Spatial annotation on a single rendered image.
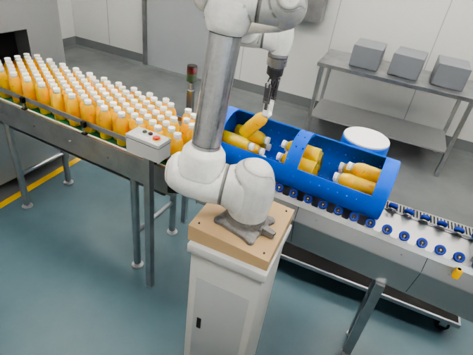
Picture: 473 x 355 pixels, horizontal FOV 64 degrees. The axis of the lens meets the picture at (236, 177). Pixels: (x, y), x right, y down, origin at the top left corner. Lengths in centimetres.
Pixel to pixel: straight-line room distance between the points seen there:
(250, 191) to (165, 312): 138
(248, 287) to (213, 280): 15
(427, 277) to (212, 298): 95
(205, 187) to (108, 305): 142
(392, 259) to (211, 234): 87
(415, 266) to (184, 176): 111
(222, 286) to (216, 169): 49
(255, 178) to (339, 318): 158
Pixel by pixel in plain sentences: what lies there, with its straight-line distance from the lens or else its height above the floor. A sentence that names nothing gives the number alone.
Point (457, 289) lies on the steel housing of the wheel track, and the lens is 193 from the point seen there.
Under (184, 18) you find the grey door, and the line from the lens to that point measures 579.
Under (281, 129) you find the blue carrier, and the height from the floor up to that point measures 116.
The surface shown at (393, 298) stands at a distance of 273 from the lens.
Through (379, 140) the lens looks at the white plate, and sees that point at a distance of 243.
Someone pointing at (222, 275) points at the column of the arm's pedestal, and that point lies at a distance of 148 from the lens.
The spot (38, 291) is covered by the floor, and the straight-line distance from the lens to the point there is 271.
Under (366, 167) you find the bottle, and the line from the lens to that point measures 178.
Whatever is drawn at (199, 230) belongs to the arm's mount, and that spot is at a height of 106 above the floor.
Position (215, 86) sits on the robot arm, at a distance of 119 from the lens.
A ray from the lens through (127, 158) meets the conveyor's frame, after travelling 217.
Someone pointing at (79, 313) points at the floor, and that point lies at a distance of 254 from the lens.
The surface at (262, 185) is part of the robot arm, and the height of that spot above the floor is 129.
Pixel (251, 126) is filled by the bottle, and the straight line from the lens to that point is 186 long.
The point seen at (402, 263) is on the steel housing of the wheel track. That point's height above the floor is 84.
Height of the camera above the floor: 200
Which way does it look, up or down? 34 degrees down
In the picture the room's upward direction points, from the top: 8 degrees clockwise
